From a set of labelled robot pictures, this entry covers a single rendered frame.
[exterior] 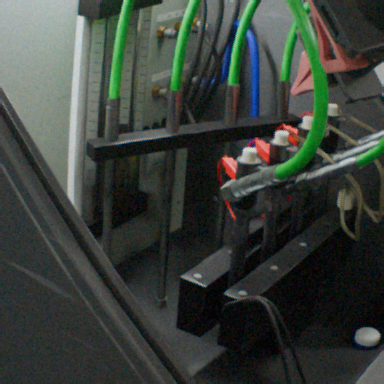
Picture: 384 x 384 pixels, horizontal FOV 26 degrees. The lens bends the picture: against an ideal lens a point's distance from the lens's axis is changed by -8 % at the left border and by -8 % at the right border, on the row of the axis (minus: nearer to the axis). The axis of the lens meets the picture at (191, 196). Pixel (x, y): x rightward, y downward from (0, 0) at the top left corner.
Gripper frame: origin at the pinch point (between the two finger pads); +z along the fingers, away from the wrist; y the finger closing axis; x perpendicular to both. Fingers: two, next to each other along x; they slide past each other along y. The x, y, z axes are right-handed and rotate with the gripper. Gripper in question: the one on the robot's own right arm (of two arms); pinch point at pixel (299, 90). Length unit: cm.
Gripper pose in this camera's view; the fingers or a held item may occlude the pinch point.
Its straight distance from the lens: 96.4
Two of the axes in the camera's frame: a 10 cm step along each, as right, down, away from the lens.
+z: -5.2, 3.7, 7.7
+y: -4.1, -9.0, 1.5
